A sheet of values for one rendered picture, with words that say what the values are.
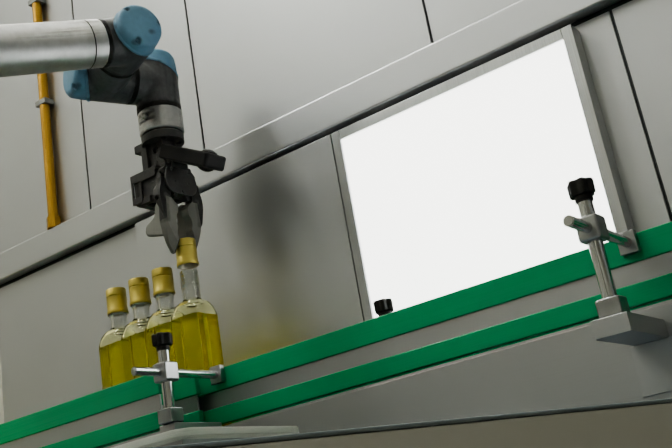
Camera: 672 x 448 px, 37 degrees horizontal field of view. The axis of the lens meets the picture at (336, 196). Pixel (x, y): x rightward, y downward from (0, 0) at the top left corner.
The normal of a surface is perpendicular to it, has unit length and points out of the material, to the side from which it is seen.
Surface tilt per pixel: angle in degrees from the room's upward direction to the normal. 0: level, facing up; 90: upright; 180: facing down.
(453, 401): 90
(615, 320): 90
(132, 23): 89
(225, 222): 90
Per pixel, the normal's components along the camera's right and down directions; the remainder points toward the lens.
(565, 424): 0.54, -0.36
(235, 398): -0.60, -0.17
